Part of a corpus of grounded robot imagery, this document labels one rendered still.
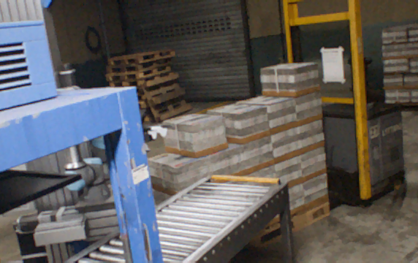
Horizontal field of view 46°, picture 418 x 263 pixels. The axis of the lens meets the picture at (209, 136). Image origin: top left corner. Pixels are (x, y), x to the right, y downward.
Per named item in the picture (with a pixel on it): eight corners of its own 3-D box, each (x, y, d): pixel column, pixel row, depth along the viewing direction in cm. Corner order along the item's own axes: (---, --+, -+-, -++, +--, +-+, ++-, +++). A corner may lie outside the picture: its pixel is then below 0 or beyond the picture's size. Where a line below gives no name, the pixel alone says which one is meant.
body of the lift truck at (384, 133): (311, 189, 485) (305, 109, 468) (346, 174, 517) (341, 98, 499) (373, 204, 431) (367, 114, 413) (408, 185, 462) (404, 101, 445)
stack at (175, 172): (162, 265, 367) (145, 158, 349) (274, 215, 434) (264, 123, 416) (193, 283, 337) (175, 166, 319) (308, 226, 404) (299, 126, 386)
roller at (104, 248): (106, 252, 223) (104, 242, 222) (192, 267, 198) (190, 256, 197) (98, 257, 219) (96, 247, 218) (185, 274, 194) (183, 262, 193)
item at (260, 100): (235, 103, 392) (235, 102, 392) (261, 96, 409) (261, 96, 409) (269, 105, 364) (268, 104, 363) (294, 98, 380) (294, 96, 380)
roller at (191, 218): (158, 218, 255) (156, 210, 254) (237, 229, 230) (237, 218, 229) (152, 223, 251) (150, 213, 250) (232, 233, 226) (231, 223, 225)
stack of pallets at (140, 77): (148, 110, 1120) (139, 52, 1092) (184, 109, 1075) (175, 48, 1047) (112, 123, 1006) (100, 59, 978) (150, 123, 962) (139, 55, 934)
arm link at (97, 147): (107, 161, 319) (104, 141, 316) (89, 162, 324) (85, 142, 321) (116, 155, 330) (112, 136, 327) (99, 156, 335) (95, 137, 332)
